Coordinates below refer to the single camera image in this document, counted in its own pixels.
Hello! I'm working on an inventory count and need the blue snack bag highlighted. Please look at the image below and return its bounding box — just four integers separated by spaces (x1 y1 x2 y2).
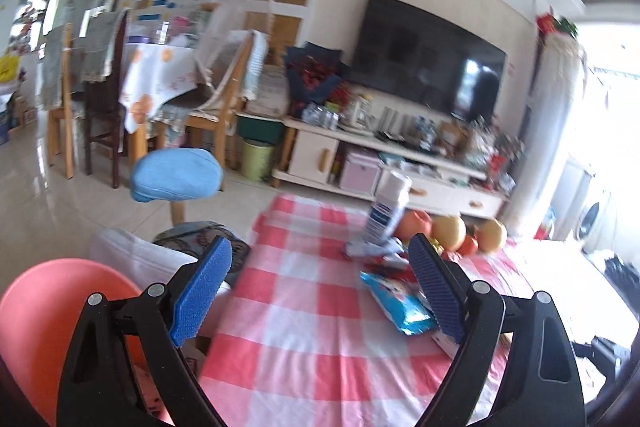
360 271 438 336

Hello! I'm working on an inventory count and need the front orange tangerine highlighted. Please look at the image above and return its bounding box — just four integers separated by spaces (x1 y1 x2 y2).
457 235 480 257

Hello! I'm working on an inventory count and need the white pillow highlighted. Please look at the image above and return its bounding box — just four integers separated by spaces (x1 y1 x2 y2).
88 226 232 338

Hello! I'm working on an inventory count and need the owl pattern cushion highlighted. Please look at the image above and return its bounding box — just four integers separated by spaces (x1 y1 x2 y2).
152 221 250 287

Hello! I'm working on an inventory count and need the large yellow pear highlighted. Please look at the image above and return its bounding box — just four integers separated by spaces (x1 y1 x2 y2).
477 219 508 254

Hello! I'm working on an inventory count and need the red apple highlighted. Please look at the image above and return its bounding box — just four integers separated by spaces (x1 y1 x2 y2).
394 210 433 243

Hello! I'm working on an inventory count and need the pink checkered tablecloth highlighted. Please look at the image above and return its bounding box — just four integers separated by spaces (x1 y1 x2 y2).
196 193 591 427

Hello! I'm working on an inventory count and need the white yogurt bottle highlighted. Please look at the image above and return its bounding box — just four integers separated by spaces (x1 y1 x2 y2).
362 171 412 245

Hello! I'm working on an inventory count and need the blue cushioned stool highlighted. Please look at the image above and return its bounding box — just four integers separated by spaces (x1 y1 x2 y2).
130 147 224 202

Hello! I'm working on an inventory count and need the pink storage box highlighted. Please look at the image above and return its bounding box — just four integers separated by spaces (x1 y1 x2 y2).
338 150 382 195

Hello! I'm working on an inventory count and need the green waste bucket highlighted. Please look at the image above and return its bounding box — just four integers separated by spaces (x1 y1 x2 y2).
241 139 274 181

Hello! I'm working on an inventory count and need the white tv cabinet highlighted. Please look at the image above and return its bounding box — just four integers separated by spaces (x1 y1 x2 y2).
272 118 506 219

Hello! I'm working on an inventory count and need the light wooden chair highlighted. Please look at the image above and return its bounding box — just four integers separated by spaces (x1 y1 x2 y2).
40 23 75 180

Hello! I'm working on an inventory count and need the dining table with cloth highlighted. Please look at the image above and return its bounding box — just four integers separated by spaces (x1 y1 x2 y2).
119 43 198 165

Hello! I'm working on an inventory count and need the wooden chair with towel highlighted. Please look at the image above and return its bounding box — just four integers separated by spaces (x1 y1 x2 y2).
152 30 269 167

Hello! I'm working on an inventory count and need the black television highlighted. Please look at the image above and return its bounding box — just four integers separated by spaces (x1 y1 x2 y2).
350 0 506 122

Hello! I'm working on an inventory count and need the dark wooden chair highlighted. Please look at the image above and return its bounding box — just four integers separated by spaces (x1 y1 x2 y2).
80 8 130 188

